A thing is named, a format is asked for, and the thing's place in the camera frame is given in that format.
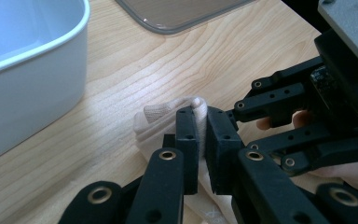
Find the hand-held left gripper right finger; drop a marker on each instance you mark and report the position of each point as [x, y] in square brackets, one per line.
[222, 152]

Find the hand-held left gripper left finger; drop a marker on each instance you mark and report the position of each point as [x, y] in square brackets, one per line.
[187, 149]

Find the white divided storage box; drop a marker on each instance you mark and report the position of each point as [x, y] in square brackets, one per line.
[28, 77]

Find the pair of peach socks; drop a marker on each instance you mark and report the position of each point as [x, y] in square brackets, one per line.
[164, 124]

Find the brown tray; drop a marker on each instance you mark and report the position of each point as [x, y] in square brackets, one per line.
[180, 12]

